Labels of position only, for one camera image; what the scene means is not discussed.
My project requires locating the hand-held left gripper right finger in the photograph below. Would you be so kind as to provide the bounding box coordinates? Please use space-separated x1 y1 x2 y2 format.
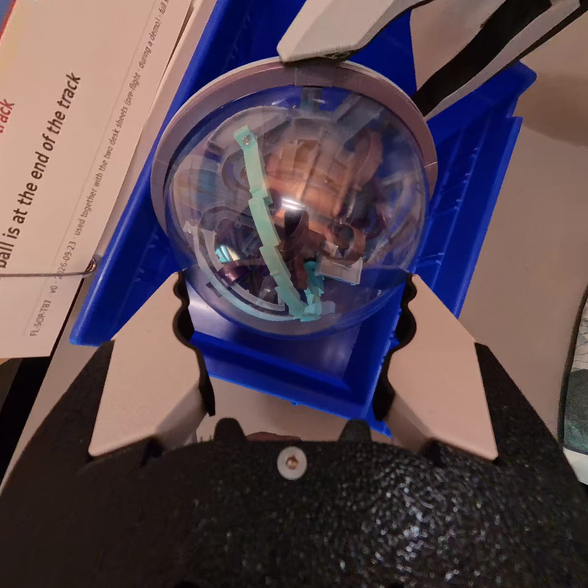
372 273 500 462

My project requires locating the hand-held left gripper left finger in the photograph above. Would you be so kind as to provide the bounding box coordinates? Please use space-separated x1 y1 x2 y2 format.
87 271 217 458

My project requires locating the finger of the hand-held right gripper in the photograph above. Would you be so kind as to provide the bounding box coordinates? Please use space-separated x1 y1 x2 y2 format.
411 0 588 121
277 0 414 63

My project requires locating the blue plastic bin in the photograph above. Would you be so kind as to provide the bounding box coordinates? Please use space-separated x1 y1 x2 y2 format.
69 0 538 438

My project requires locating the clear maze ball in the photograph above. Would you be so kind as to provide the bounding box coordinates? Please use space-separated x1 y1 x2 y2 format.
150 56 438 330

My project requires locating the patterned green garment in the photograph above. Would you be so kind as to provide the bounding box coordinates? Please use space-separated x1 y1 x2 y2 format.
557 294 588 453

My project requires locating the illustrated instruction sheet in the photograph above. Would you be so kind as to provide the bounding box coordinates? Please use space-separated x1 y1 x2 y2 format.
0 0 194 359

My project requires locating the thin metal wire holder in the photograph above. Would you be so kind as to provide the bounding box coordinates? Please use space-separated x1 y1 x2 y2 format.
0 258 98 279

